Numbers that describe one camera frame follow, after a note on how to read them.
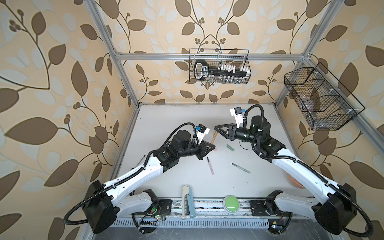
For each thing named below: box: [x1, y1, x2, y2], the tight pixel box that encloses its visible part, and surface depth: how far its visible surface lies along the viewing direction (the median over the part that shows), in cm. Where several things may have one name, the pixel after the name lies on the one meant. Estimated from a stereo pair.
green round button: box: [222, 195, 241, 215], surface depth 76 cm
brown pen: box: [211, 130, 218, 145], surface depth 70 cm
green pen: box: [230, 162, 251, 174], surface depth 90 cm
